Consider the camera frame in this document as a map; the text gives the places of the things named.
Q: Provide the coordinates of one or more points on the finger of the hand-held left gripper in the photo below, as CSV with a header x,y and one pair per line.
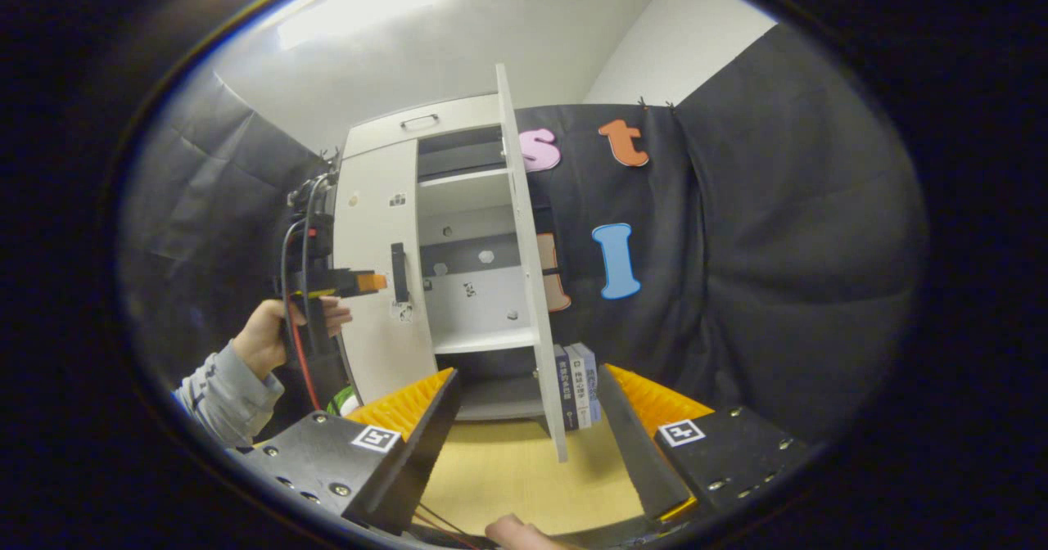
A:
x,y
364,281

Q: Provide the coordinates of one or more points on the white cabinet drawer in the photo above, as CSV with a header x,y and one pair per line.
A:
x,y
458,120

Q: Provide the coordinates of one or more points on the dark book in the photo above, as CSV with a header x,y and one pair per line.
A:
x,y
562,394

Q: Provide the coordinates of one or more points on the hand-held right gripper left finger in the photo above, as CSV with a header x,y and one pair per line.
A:
x,y
426,444

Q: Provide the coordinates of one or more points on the white double-door shoe cabinet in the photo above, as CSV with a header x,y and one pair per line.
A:
x,y
483,304

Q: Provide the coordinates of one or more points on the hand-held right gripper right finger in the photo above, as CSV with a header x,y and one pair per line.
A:
x,y
634,452

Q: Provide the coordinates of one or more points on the white cabinet door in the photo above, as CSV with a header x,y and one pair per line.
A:
x,y
377,206
532,288

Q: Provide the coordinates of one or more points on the green striped ball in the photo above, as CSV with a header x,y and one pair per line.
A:
x,y
342,403

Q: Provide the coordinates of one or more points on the black backdrop cloth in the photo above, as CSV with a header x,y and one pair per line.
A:
x,y
778,206

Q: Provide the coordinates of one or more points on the white cabinet shelf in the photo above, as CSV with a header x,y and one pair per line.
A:
x,y
463,190
483,341

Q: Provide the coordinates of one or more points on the blue-grey book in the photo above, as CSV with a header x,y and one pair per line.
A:
x,y
593,378

